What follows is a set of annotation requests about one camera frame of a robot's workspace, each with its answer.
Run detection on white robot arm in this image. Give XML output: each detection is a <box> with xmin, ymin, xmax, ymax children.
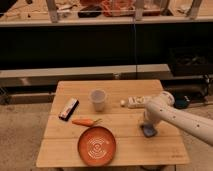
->
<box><xmin>144</xmin><ymin>91</ymin><xmax>213</xmax><ymax>146</ymax></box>

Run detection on translucent plastic cup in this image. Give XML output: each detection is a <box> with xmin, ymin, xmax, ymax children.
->
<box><xmin>89</xmin><ymin>89</ymin><xmax>107</xmax><ymax>112</ymax></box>

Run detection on dark blue object on floor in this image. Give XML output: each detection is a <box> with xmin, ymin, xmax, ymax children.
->
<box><xmin>174</xmin><ymin>96</ymin><xmax>190</xmax><ymax>109</ymax></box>

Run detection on wooden folding table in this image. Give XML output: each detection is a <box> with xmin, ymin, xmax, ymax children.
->
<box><xmin>36</xmin><ymin>80</ymin><xmax>189</xmax><ymax>168</ymax></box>

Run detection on orange toy carrot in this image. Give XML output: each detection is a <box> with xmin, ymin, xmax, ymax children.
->
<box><xmin>72</xmin><ymin>119</ymin><xmax>101</xmax><ymax>127</ymax></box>

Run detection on blue hanging cable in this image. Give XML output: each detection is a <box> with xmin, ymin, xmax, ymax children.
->
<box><xmin>132</xmin><ymin>15</ymin><xmax>139</xmax><ymax>80</ymax></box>

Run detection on orange round plate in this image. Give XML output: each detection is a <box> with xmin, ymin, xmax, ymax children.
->
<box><xmin>77</xmin><ymin>126</ymin><xmax>116</xmax><ymax>167</ymax></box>

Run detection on white blue sponge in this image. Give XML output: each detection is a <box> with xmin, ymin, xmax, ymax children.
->
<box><xmin>141</xmin><ymin>124</ymin><xmax>157</xmax><ymax>138</ymax></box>

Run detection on black crate on shelf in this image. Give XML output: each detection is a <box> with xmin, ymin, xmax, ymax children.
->
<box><xmin>168</xmin><ymin>47</ymin><xmax>213</xmax><ymax>76</ymax></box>

